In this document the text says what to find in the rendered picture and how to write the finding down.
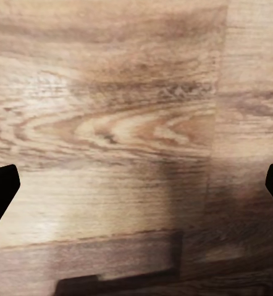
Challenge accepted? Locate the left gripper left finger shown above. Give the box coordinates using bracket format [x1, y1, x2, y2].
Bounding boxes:
[0, 164, 20, 219]

